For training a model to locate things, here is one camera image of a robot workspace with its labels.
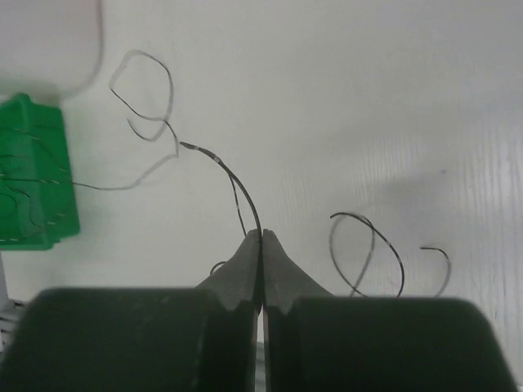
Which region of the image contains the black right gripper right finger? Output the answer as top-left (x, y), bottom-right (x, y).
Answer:
top-left (262, 230), bottom-right (517, 391)

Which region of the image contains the white slotted cable duct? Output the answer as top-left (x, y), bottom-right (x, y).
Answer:
top-left (0, 261), bottom-right (28, 358)

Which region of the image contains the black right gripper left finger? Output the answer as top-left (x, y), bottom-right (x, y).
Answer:
top-left (1, 230), bottom-right (262, 391)

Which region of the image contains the green plastic tray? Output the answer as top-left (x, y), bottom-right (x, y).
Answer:
top-left (1, 93), bottom-right (80, 251)

